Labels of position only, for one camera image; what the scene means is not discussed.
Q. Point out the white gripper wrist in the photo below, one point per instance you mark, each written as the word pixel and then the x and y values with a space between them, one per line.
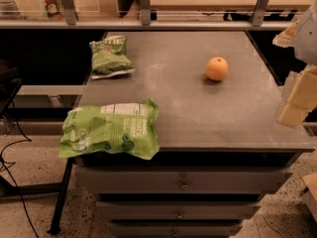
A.
pixel 307 37

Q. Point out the orange fruit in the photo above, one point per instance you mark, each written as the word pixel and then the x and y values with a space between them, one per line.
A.
pixel 216 69

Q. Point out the grey drawer cabinet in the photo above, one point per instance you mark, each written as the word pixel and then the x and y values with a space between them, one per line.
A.
pixel 220 148

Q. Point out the cardboard box at right edge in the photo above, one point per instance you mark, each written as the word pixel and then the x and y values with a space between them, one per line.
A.
pixel 310 196

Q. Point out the large green snack bag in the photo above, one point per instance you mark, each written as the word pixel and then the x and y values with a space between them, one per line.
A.
pixel 113 128

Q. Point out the small green chip bag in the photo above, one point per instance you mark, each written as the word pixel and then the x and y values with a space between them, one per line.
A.
pixel 109 58

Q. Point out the black equipment at left edge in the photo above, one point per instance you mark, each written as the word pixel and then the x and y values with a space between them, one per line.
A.
pixel 10 84

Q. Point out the black table leg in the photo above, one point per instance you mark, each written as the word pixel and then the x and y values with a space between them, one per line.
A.
pixel 55 229

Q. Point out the metal shelf rail frame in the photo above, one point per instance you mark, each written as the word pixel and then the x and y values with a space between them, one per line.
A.
pixel 152 14

